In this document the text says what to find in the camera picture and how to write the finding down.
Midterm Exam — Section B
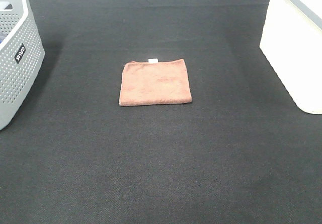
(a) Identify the white plastic storage box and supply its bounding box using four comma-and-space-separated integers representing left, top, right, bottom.
260, 0, 321, 114

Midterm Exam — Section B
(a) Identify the orange-brown towel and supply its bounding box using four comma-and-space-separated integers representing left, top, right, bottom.
119, 59, 192, 106

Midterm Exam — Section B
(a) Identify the grey perforated laundry basket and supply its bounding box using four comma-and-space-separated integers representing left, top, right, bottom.
1, 0, 45, 128

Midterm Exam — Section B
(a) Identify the blue cloth in basket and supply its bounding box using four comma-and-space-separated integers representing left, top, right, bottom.
0, 32, 7, 43

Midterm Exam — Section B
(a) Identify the black fabric table mat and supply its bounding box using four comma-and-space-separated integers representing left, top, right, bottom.
1, 0, 321, 223

